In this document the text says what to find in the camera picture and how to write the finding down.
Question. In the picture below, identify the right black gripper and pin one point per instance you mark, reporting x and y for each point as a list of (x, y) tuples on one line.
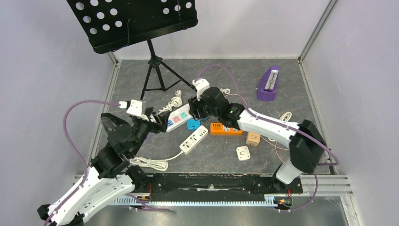
[(196, 107)]

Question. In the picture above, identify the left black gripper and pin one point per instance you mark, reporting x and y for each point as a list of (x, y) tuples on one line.
[(162, 119)]

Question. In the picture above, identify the white multicolour power strip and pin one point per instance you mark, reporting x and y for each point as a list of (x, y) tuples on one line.
[(178, 117)]

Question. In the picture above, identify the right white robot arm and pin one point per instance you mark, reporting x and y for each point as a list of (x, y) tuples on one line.
[(303, 140)]

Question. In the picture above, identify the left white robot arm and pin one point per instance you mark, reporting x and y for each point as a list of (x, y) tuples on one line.
[(110, 174)]

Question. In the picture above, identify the blue plug adapter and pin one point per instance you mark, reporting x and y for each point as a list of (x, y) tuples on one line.
[(193, 124)]

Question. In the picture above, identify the flat white plug adapter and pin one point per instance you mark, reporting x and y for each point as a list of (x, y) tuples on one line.
[(243, 153)]

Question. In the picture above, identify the white power strip with USB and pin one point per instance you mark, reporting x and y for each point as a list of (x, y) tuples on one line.
[(193, 140)]

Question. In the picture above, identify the orange power strip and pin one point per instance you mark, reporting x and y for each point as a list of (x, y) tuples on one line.
[(220, 129)]

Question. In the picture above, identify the clear plastic tray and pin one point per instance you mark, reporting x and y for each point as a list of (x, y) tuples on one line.
[(107, 123)]

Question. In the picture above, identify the beige cube socket adapter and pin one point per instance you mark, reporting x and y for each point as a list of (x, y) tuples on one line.
[(253, 139)]

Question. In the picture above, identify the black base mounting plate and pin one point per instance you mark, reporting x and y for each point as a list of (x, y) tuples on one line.
[(207, 187)]

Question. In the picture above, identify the purple metronome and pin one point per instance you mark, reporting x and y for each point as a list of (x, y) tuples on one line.
[(266, 88)]

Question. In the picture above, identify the black perforated music stand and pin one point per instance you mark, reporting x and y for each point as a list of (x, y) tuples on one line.
[(114, 24)]

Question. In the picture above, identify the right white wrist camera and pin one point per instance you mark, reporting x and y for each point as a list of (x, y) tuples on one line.
[(200, 86)]

